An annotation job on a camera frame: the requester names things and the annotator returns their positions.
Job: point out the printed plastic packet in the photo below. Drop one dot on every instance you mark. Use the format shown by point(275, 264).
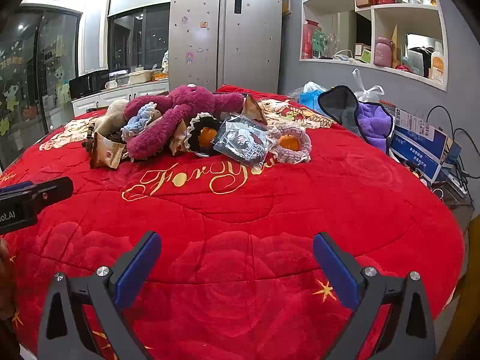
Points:
point(243, 138)

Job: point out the white wall shelf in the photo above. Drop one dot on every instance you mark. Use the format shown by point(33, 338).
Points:
point(405, 9)

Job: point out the silver double-door refrigerator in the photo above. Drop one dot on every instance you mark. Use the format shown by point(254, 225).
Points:
point(225, 37)

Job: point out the white kitchen cabinet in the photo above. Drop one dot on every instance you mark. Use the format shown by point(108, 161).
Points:
point(120, 95)

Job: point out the white food container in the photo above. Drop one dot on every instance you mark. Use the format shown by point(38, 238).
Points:
point(140, 76)

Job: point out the black microwave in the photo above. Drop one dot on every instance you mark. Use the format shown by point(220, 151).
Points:
point(88, 84)

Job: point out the clear plastic bag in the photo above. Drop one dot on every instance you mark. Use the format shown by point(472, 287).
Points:
point(295, 94)

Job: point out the red gift box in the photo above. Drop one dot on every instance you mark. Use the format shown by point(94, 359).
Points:
point(309, 39)

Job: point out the white plastic bag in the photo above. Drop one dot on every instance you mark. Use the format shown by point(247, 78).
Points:
point(369, 92)

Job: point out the glass door with stickers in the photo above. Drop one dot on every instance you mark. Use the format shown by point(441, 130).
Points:
point(33, 82)

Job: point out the orange label bottle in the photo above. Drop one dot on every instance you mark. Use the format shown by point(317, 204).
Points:
point(437, 63)

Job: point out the purple fleece cloth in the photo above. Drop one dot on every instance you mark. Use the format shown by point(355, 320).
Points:
point(373, 127)

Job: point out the blue crocheted scrunchie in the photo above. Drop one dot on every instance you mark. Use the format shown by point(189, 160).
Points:
point(140, 120)

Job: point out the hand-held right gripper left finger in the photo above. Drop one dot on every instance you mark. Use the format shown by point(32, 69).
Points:
point(137, 270)

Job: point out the blue tissue packet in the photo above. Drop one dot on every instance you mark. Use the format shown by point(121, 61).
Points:
point(309, 99)

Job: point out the black frilled crocheted coaster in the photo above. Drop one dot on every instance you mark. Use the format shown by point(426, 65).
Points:
point(193, 138)

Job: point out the blue cardboard box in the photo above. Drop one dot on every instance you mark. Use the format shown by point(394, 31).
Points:
point(420, 146)

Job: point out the cartoon fridge sticker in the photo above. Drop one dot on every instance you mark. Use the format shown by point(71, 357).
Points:
point(189, 57)

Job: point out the black appliance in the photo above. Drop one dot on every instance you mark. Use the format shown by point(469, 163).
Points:
point(418, 62)

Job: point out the beige plush toy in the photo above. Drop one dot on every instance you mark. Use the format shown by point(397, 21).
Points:
point(112, 114)

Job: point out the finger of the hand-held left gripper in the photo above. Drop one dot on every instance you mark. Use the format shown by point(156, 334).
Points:
point(17, 187)
point(52, 191)

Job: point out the orange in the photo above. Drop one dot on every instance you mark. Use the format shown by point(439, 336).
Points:
point(288, 141)
point(208, 136)

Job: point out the white power strip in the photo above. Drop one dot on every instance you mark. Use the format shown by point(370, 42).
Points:
point(457, 184)

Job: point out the dark window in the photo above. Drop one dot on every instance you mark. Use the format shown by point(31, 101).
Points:
point(138, 37)

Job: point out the magenta plush rabbit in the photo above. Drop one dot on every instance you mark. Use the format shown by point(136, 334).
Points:
point(180, 101)

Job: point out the grey padded cloth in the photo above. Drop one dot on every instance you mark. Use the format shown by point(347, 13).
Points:
point(339, 108)

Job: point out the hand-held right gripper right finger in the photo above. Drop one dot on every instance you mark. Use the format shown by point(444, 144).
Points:
point(335, 270)

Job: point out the pink bottle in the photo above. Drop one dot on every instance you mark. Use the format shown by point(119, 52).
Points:
point(382, 52)

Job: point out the green box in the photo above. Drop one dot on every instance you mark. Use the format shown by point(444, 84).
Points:
point(363, 53)

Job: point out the red printed blanket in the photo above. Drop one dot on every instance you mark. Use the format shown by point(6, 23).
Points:
point(243, 213)

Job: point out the pale frilled crocheted coaster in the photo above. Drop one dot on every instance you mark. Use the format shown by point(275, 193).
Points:
point(300, 155)

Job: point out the white cup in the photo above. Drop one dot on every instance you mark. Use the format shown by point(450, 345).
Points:
point(110, 84)

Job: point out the brown snack packet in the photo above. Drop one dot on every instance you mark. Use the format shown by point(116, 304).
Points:
point(253, 108)
point(178, 138)
point(107, 153)

